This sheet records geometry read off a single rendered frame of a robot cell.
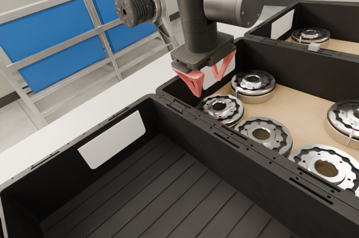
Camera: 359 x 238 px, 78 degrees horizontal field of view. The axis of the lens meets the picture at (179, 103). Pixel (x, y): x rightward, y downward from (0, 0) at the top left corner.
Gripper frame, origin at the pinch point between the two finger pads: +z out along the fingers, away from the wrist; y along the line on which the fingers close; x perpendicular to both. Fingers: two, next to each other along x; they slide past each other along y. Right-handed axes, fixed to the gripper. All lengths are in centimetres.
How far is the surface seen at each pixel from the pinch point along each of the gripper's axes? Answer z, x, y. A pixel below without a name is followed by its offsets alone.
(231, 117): 6.0, -5.8, 0.0
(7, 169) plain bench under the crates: 21, 42, -48
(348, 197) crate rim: -3.1, -27.2, -7.4
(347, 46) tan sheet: 12.0, -10.8, 45.7
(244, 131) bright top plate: 5.2, -10.3, -1.7
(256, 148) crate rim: -2.5, -16.8, -8.0
